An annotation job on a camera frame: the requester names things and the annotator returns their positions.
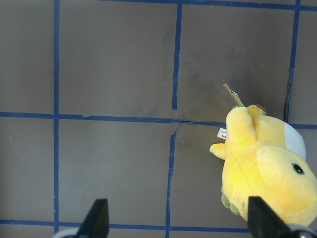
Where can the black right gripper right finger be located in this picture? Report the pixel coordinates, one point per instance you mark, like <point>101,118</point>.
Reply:
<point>263,222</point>

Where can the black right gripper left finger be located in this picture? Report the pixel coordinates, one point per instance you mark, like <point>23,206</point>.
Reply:
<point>96,222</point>

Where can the yellow plush dinosaur toy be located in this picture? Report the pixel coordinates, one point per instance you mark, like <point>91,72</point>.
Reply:
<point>266,157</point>

